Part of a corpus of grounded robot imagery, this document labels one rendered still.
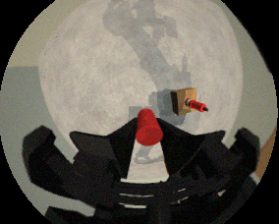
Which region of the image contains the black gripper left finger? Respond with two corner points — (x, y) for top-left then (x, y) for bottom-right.
(69, 118), (138, 180)

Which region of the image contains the brown block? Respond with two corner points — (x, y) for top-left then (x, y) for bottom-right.
(171, 87), (197, 116)

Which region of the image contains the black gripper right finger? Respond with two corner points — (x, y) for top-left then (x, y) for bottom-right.
(155, 118), (226, 178)

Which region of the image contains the red marker cap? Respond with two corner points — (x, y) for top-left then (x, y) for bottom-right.
(136, 108), (163, 146)

